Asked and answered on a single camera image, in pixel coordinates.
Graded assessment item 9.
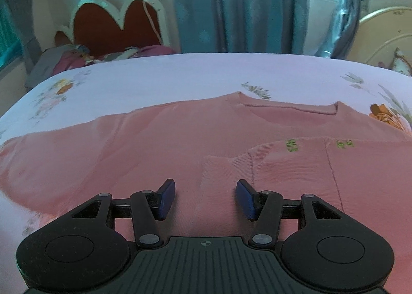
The pink knit sweater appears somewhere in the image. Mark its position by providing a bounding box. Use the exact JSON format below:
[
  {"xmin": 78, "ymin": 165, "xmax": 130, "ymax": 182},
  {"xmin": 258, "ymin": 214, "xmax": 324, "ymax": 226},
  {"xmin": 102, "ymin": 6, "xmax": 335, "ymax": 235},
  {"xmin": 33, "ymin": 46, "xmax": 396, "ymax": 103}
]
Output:
[{"xmin": 1, "ymin": 92, "xmax": 411, "ymax": 293}]

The pile of clothes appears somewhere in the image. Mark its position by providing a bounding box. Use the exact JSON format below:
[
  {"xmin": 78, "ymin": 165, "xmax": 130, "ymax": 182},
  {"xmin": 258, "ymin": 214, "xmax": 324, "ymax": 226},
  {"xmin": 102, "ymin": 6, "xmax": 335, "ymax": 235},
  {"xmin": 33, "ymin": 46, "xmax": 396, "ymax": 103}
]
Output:
[{"xmin": 24, "ymin": 44, "xmax": 177, "ymax": 91}]

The floral white bed sheet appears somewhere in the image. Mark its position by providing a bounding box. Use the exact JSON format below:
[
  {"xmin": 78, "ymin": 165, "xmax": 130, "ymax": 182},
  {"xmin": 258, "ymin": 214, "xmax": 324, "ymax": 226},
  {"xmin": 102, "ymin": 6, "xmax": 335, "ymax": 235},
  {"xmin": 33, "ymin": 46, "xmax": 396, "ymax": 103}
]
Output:
[{"xmin": 1, "ymin": 53, "xmax": 411, "ymax": 293}]

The patterned pillow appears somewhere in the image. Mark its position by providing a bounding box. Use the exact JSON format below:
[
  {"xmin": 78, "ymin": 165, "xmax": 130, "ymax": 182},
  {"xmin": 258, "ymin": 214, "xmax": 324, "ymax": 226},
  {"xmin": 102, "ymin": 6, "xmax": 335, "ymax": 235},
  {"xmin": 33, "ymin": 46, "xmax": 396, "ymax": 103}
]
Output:
[{"xmin": 391, "ymin": 48, "xmax": 412, "ymax": 76}]

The cream round headboard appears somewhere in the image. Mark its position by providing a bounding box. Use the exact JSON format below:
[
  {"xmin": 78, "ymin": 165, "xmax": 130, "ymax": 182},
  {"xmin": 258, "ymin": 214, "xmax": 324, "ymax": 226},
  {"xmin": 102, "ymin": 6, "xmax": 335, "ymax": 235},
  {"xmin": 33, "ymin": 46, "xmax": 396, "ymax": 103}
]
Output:
[{"xmin": 346, "ymin": 6, "xmax": 412, "ymax": 67}]

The grey curtain at left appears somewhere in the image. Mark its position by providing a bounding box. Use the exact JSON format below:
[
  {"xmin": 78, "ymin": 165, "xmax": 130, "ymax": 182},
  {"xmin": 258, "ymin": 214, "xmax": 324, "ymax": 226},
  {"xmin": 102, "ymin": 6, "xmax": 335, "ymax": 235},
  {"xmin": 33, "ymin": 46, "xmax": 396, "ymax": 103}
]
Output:
[{"xmin": 4, "ymin": 0, "xmax": 41, "ymax": 73}]

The red heart-shaped headboard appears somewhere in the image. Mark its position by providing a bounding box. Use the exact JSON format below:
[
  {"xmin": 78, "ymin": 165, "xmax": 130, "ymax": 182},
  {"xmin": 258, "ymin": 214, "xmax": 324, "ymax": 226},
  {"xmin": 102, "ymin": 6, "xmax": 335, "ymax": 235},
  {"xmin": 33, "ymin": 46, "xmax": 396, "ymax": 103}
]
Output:
[{"xmin": 54, "ymin": 0, "xmax": 171, "ymax": 56}]

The teal blue curtain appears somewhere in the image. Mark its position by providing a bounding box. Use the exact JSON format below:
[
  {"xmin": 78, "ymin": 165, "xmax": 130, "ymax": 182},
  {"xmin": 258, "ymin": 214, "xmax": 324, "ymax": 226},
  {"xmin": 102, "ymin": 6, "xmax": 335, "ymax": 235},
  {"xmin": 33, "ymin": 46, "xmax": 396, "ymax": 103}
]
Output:
[{"xmin": 174, "ymin": 0, "xmax": 309, "ymax": 55}]

